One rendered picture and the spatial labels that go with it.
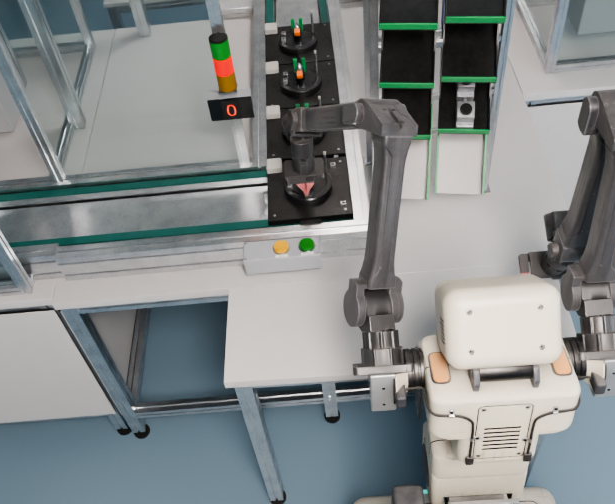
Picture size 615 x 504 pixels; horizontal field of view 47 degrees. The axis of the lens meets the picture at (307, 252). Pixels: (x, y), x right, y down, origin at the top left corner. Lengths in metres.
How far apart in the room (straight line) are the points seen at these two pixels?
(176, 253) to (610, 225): 1.16
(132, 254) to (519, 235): 1.09
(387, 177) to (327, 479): 1.50
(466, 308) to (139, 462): 1.75
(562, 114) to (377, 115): 1.44
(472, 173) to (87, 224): 1.13
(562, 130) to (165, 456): 1.87
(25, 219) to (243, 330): 0.80
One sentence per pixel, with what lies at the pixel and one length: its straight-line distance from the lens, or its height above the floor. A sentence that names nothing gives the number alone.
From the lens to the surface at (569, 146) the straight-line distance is 2.82.
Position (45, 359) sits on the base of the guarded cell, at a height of 0.55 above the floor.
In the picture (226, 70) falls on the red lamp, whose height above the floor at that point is 1.33.
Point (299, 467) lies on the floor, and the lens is 2.65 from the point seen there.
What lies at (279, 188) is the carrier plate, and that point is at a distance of 2.08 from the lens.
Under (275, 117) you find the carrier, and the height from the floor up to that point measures 0.97.
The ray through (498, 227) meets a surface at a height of 0.86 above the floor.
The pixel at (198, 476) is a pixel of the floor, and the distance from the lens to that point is 2.69.
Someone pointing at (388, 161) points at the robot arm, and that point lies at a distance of 1.34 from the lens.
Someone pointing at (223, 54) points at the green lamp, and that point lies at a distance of 1.91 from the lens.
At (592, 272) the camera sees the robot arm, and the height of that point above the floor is 1.31.
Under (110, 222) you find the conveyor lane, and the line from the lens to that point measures 2.20.
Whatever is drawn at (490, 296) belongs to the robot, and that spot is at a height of 1.39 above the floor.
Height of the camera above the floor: 2.41
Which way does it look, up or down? 49 degrees down
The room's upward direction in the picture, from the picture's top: 7 degrees counter-clockwise
